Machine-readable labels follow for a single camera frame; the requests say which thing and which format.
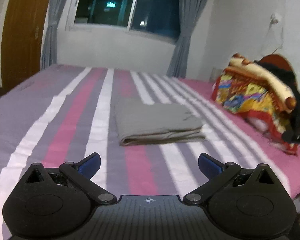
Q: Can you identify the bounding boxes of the red white headboard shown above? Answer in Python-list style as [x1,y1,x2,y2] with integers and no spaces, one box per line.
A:
[256,54,295,76]

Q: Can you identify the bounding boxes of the cream brown folded blanket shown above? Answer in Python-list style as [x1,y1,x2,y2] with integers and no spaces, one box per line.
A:
[224,54,293,113]

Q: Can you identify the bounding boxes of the wall socket plate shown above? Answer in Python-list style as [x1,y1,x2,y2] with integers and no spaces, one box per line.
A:
[209,68,223,82]

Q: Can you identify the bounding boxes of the black garment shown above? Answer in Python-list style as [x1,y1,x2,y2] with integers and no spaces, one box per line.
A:
[254,60,300,143]

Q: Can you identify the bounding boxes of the window with white frame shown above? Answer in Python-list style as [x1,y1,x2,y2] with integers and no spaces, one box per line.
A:
[66,0,180,42]

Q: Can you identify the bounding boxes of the right grey curtain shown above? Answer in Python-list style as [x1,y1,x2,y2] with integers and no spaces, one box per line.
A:
[167,0,207,78]

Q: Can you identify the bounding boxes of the grey curtain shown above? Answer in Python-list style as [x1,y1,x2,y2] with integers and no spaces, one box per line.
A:
[167,0,207,78]
[40,0,66,70]

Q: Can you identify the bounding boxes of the grey pants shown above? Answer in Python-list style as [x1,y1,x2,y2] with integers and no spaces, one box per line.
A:
[115,99,205,146]

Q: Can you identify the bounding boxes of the colourful folded quilt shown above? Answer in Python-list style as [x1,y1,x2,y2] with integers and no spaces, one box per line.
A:
[211,70,299,155]

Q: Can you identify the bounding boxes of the striped pink purple bed sheet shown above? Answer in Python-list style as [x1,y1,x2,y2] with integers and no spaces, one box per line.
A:
[0,65,300,239]

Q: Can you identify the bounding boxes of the white pillow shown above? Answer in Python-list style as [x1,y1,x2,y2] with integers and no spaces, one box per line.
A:
[247,117,270,134]

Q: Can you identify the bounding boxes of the left grey curtain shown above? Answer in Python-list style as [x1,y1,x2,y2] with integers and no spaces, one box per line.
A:
[40,0,66,70]

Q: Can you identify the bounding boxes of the brown wooden door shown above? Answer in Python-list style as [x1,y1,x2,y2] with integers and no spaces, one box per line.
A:
[1,0,49,92]

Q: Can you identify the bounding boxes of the white wall plug with cable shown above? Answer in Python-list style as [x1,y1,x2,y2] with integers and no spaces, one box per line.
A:
[260,12,284,56]

